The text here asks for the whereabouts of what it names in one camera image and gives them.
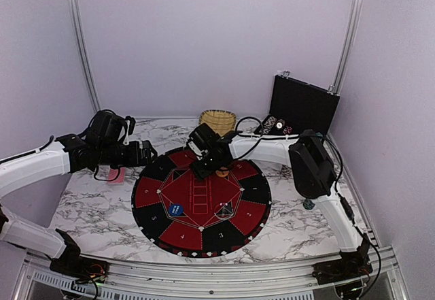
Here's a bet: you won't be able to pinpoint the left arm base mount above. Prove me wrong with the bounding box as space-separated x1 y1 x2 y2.
50 256 109 297

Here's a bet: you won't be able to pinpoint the red dice in case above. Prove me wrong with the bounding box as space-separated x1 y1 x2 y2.
283 126 292 135

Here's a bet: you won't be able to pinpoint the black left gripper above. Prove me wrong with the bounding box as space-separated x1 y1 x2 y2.
97 140 156 169

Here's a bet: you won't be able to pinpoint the right aluminium frame post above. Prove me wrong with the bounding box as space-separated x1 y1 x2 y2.
331 0 363 95

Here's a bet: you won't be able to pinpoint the red playing card deck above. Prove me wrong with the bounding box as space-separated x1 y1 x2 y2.
107 167 126 185

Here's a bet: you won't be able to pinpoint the woven bamboo tray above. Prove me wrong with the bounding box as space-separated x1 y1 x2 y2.
198 110 237 136

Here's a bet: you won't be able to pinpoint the blue small blind button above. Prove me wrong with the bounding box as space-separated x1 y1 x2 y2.
168 203 184 217

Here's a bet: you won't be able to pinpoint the round red black poker mat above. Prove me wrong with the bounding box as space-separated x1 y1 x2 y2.
131 147 272 259

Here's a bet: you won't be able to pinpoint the blue white chips in case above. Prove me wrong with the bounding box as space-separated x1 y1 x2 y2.
260 116 277 135

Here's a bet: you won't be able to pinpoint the clear round dealer button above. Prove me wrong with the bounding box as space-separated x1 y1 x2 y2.
214 202 234 220

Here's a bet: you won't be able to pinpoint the black poker chip case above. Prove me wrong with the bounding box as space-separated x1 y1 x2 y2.
263 75 340 135

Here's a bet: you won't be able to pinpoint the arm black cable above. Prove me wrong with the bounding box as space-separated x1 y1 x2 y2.
77 109 120 182
234 116 378 246

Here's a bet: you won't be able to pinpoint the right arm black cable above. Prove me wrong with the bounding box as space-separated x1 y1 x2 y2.
234 116 378 246

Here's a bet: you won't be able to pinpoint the orange big blind button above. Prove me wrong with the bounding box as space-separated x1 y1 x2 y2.
216 168 229 178

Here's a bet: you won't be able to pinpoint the left aluminium frame post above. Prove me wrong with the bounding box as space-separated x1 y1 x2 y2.
68 0 101 112

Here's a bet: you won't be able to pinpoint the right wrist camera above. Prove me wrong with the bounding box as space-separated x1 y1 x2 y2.
186 137 202 156

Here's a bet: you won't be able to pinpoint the green blue chip stack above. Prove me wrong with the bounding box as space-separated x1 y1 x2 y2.
303 199 315 210

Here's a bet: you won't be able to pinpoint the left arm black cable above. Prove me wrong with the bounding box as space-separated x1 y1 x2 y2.
77 109 120 182

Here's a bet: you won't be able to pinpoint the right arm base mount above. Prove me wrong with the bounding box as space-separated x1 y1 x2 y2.
312 260 373 299

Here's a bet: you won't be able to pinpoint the aluminium front rail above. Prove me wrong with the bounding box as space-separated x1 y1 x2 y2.
12 247 409 299

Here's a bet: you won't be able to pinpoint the aluminium frame post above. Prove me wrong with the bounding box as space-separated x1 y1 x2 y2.
68 0 101 112
331 0 363 95

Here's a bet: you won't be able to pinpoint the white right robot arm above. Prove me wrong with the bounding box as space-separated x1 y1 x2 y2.
186 123 370 278

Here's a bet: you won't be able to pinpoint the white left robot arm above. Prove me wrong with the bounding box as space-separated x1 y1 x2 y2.
1 110 158 276

